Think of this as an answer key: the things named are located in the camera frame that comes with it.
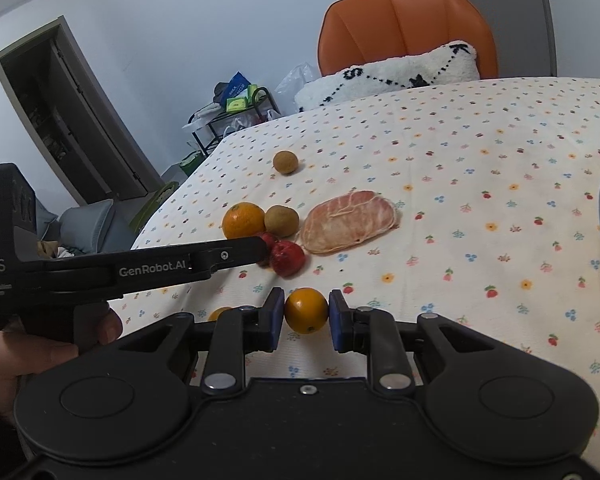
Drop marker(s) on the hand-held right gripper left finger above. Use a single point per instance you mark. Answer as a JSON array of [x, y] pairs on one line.
[[276, 310]]

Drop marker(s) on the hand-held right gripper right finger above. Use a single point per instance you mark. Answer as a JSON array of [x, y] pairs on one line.
[[338, 312]]

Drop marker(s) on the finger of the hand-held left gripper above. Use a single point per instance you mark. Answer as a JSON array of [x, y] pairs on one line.
[[240, 252]]

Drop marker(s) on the small orange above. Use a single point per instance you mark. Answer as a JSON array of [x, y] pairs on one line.
[[219, 314], [306, 310]]

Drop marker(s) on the brown kiwi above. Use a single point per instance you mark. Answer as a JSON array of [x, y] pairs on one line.
[[285, 162], [281, 220]]

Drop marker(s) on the person's left hand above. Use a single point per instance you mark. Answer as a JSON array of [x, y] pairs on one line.
[[10, 355]]

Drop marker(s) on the large orange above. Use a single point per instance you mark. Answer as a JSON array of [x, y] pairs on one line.
[[242, 219]]

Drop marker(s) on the grey cushion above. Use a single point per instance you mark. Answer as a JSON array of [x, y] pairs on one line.
[[87, 225]]

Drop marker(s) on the green box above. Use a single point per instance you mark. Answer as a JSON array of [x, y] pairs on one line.
[[190, 162]]

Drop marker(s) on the black metal rack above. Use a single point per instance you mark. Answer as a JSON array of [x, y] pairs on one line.
[[215, 130]]

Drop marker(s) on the small white plastic bag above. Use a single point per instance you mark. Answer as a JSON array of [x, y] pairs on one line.
[[240, 121]]

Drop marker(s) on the green packet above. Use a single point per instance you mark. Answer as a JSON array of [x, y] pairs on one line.
[[237, 104]]

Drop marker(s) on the clear plastic bag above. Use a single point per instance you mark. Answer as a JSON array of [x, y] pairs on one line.
[[297, 77]]

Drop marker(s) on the floral tablecloth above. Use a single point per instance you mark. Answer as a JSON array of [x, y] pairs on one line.
[[455, 160]]

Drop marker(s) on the white black patterned pillow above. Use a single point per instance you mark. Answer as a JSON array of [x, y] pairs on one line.
[[395, 72]]

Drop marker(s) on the orange chair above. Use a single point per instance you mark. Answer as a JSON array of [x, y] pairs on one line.
[[405, 25]]

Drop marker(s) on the grey door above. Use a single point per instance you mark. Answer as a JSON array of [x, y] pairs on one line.
[[510, 10]]

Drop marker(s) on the green curved frame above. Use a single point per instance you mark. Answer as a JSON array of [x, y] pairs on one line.
[[147, 205]]

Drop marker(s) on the grey door frame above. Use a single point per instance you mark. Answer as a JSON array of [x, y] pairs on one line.
[[105, 105]]

